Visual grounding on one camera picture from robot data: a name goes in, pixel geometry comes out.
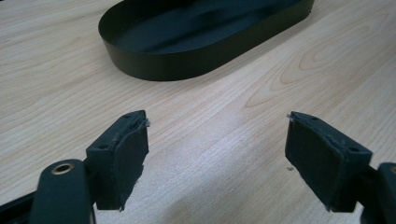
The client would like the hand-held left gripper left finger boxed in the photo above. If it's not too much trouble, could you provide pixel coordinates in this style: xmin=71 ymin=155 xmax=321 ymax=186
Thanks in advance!
xmin=85 ymin=109 xmax=150 ymax=212

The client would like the black oval tray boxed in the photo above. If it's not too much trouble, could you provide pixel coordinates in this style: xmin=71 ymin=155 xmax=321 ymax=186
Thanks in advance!
xmin=97 ymin=0 xmax=316 ymax=82

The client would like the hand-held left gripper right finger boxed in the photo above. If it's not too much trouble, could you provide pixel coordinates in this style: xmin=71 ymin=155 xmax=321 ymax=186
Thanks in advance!
xmin=284 ymin=111 xmax=374 ymax=213

